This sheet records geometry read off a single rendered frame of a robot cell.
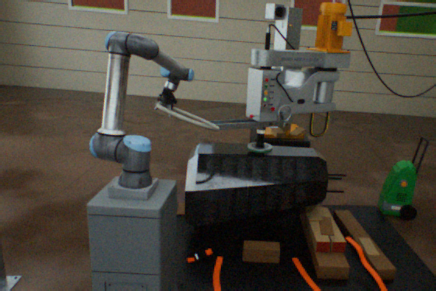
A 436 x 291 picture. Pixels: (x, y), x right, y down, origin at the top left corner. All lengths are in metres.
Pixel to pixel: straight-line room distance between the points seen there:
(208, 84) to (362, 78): 3.81
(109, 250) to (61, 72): 8.28
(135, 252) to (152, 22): 7.58
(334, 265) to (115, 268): 1.58
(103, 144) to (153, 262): 0.73
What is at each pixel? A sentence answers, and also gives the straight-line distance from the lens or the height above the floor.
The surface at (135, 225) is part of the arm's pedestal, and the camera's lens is 2.19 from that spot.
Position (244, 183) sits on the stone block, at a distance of 2.97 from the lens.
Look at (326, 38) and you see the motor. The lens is 3.29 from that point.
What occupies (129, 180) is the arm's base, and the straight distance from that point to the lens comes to 2.21.
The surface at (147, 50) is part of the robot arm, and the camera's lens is 2.20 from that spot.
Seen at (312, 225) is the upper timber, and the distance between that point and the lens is 3.27.
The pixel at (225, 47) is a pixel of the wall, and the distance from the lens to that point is 9.05.
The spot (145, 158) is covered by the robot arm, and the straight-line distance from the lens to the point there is 2.19.
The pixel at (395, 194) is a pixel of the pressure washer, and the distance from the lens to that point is 4.11.
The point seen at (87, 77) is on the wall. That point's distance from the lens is 10.06.
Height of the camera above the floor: 1.83
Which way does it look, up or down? 17 degrees down
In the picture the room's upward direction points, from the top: 5 degrees clockwise
